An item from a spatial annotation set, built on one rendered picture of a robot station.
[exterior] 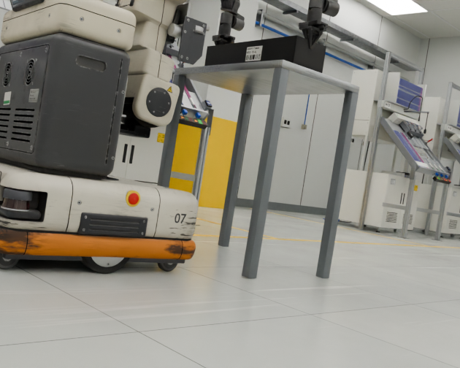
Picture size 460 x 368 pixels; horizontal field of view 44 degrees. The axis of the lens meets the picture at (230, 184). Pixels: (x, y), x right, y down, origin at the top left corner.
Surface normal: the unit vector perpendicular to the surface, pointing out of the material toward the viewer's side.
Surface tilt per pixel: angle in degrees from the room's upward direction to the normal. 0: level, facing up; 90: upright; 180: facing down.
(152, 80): 90
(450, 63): 90
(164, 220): 90
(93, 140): 90
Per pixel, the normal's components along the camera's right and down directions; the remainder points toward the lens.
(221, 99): 0.69, 0.12
